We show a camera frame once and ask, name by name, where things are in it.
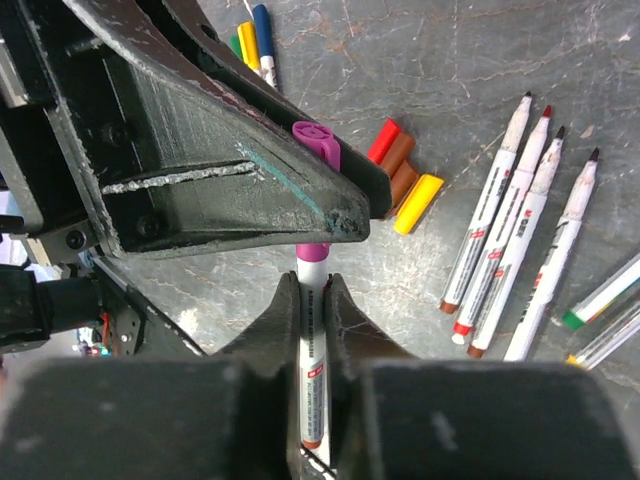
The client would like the yellow pen cap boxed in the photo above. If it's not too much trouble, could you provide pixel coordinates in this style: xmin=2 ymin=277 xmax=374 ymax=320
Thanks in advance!
xmin=393 ymin=174 xmax=444 ymax=235

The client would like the red capped marker pen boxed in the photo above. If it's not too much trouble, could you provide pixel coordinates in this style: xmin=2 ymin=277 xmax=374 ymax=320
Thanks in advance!
xmin=451 ymin=105 xmax=553 ymax=345

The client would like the yellow capped marker pen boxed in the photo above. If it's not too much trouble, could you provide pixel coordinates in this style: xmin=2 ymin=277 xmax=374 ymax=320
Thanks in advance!
xmin=503 ymin=147 xmax=600 ymax=362

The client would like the purple pen cap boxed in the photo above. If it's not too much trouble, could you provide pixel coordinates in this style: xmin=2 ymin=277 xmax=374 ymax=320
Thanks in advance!
xmin=292 ymin=121 xmax=341 ymax=171

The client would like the brown capped marker pen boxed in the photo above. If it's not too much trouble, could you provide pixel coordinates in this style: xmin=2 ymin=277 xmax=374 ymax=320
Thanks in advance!
xmin=439 ymin=91 xmax=533 ymax=314

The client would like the pens pile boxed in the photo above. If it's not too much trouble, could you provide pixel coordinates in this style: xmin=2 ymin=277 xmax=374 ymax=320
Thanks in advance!
xmin=229 ymin=1 xmax=279 ymax=90

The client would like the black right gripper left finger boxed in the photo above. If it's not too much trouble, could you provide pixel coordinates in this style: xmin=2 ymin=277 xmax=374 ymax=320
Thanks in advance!
xmin=215 ymin=273 xmax=300 ymax=479

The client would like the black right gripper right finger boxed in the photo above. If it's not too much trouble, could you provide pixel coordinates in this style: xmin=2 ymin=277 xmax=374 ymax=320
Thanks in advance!
xmin=324 ymin=274 xmax=414 ymax=479

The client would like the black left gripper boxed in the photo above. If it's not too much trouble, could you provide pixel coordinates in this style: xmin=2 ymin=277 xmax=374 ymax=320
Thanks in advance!
xmin=0 ymin=0 xmax=151 ymax=311

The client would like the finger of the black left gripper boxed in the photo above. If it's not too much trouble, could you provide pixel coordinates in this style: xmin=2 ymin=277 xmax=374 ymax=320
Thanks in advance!
xmin=22 ymin=0 xmax=371 ymax=259
xmin=163 ymin=1 xmax=391 ymax=218

